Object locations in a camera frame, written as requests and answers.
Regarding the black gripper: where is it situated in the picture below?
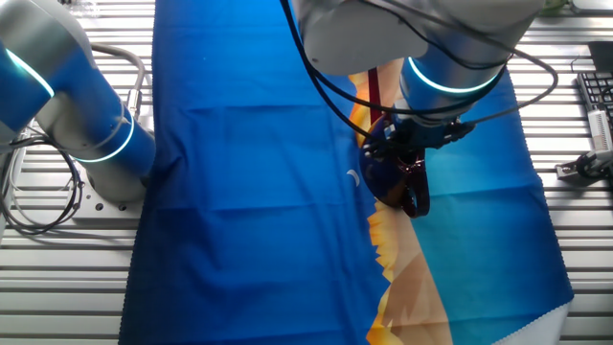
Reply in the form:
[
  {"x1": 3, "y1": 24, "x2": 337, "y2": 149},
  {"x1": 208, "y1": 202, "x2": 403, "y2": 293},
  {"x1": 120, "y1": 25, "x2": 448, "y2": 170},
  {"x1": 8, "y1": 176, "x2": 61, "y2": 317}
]
[{"x1": 361, "y1": 114, "x2": 477, "y2": 167}]

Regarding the black keyboard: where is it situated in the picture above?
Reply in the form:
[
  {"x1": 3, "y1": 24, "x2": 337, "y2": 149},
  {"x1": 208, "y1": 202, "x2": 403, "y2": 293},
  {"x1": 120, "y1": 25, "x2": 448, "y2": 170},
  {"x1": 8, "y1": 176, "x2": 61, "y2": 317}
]
[{"x1": 576, "y1": 70, "x2": 613, "y2": 119}]

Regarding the blue cloth with orange print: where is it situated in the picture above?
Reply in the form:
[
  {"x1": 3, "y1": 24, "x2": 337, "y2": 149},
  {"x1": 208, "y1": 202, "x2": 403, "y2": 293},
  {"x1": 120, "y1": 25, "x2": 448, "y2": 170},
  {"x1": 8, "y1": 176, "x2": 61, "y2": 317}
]
[{"x1": 117, "y1": 0, "x2": 576, "y2": 345}]

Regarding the green round object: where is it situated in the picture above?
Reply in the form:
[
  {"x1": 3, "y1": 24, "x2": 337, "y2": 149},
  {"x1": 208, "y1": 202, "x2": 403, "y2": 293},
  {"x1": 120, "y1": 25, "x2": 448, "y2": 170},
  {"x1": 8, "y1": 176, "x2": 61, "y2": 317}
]
[{"x1": 538, "y1": 0, "x2": 571, "y2": 15}]

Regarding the black box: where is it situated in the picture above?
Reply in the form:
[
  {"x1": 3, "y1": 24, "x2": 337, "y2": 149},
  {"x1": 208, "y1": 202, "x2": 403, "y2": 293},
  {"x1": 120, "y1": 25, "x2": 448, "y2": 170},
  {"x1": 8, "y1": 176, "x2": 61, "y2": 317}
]
[{"x1": 587, "y1": 40, "x2": 613, "y2": 73}]

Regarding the gray flat device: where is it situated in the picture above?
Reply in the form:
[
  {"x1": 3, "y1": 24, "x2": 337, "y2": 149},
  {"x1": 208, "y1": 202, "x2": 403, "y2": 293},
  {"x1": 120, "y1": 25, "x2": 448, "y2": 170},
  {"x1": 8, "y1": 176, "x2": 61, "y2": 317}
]
[{"x1": 569, "y1": 0, "x2": 613, "y2": 14}]

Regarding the gray wrist cable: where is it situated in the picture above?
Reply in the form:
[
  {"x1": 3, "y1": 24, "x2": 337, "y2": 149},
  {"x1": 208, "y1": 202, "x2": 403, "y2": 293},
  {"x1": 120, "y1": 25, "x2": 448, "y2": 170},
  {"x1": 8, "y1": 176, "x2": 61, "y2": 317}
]
[{"x1": 449, "y1": 28, "x2": 560, "y2": 128}]

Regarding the gray robot base cable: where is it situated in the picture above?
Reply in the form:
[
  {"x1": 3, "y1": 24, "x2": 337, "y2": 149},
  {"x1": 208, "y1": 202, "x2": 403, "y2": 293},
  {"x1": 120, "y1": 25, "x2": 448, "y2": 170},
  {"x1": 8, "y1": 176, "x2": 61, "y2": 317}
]
[{"x1": 88, "y1": 42, "x2": 148, "y2": 121}]

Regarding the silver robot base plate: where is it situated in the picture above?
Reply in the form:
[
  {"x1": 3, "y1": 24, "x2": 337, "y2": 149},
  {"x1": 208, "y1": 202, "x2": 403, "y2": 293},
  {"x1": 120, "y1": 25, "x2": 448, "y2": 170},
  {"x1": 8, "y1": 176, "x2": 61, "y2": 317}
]
[{"x1": 13, "y1": 179, "x2": 145, "y2": 227}]

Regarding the black cable loop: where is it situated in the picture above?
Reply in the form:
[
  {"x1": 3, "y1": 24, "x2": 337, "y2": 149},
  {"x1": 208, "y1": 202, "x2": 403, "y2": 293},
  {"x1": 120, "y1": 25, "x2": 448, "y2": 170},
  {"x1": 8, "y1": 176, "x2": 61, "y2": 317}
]
[{"x1": 0, "y1": 136, "x2": 86, "y2": 236}]

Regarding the white cable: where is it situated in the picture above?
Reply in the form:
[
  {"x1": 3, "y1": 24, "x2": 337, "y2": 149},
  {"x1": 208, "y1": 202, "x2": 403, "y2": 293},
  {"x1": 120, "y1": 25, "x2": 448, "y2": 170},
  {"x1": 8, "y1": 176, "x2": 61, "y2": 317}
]
[{"x1": 8, "y1": 147, "x2": 73, "y2": 227}]

